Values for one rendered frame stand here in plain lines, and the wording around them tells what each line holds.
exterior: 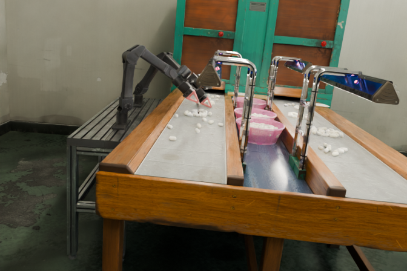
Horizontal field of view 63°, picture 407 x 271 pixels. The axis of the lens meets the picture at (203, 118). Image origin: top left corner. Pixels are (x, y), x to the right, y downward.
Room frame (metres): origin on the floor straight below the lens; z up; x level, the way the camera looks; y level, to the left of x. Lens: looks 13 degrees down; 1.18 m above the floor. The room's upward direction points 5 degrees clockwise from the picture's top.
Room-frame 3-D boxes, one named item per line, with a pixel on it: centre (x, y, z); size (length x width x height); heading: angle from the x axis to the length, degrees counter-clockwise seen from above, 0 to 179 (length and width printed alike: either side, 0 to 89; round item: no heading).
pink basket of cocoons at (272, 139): (1.78, -0.31, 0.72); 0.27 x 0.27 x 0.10
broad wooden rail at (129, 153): (1.91, 0.23, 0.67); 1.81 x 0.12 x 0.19; 178
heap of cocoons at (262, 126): (1.78, -0.31, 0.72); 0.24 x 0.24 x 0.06
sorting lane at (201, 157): (1.90, 0.02, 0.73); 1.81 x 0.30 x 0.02; 178
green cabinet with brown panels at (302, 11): (3.07, -0.39, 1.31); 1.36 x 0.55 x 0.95; 88
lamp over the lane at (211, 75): (1.37, -0.02, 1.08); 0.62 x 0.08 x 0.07; 178
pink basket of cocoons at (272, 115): (2.06, -0.32, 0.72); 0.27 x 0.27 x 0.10
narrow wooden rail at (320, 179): (1.89, -0.48, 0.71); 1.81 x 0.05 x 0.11; 178
